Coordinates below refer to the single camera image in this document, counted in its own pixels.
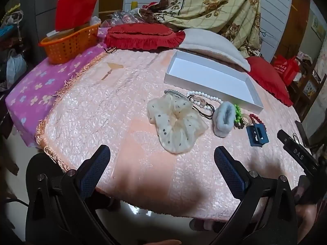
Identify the floral yellow blanket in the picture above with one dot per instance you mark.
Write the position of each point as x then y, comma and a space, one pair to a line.
217, 5

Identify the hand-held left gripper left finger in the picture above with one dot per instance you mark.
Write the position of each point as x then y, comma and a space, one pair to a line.
95, 173

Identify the small white plastic bag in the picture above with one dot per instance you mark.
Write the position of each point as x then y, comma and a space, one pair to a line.
95, 21

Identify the cardboard box in basket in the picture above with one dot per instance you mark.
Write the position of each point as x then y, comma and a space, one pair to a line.
57, 33

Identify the light blue fluffy scrunchie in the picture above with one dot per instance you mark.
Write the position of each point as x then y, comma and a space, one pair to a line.
224, 118

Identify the yellow bottle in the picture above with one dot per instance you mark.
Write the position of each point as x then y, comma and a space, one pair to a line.
134, 5

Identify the white shallow cardboard box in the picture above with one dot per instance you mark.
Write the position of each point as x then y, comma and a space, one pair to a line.
212, 77

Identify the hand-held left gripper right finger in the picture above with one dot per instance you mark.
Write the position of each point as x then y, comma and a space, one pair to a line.
230, 173

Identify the dark furniture frame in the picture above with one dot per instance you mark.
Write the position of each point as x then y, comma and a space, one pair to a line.
302, 132

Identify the white pillow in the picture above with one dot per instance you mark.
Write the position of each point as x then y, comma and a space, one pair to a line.
214, 44

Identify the wooden chair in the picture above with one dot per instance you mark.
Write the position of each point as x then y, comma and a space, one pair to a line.
310, 86

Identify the purple flowered bed sheet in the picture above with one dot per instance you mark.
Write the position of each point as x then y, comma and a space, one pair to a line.
38, 86

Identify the pink textured bed blanket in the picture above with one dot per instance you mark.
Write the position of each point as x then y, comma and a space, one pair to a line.
115, 122

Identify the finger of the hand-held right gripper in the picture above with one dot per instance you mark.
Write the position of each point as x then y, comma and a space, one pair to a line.
296, 150

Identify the red shopping bag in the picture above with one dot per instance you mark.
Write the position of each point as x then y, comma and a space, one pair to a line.
286, 69

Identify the red paper bag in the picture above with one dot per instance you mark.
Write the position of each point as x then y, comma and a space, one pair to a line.
75, 10

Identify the orange plastic basket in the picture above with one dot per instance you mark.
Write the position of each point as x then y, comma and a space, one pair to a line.
69, 44

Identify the cream dotted organza scrunchie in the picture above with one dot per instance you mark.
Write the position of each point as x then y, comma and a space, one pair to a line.
176, 125

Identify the blue hair claw clip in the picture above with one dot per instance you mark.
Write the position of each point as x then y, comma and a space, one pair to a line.
256, 135

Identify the clear plastic bag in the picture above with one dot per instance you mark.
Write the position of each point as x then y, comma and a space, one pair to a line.
122, 17

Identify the red ruffled cushion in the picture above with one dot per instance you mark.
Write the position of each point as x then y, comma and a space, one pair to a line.
143, 37

